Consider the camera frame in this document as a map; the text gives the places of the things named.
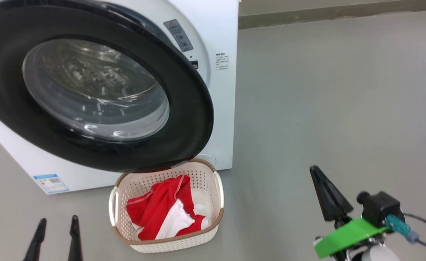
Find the grey warning sticker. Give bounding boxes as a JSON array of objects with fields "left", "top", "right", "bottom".
[{"left": 163, "top": 19, "right": 194, "bottom": 53}]

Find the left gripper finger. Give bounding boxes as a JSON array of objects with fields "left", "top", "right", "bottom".
[
  {"left": 68, "top": 215, "right": 84, "bottom": 261},
  {"left": 22, "top": 218, "right": 48, "bottom": 261}
]

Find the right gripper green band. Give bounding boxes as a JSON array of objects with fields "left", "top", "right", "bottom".
[{"left": 310, "top": 166, "right": 388, "bottom": 261}]

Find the round white filter cover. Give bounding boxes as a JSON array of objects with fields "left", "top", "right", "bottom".
[{"left": 195, "top": 154, "right": 217, "bottom": 169}]

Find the round black glass washer door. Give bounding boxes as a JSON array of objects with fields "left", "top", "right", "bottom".
[{"left": 0, "top": 0, "right": 214, "bottom": 173}]

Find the grey skirting board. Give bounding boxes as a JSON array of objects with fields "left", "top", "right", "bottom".
[{"left": 238, "top": 0, "right": 426, "bottom": 30}]

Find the cream perforated basket brown rim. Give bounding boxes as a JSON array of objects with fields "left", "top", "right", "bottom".
[{"left": 108, "top": 158, "right": 225, "bottom": 253}]

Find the white front-load washing machine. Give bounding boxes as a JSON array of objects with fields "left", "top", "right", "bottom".
[{"left": 0, "top": 0, "right": 241, "bottom": 195}]

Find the blue energy label sticker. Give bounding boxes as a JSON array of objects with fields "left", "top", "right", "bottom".
[{"left": 33, "top": 174, "right": 70, "bottom": 195}]

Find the red and white garment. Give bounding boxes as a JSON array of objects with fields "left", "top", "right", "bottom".
[{"left": 127, "top": 175, "right": 212, "bottom": 241}]

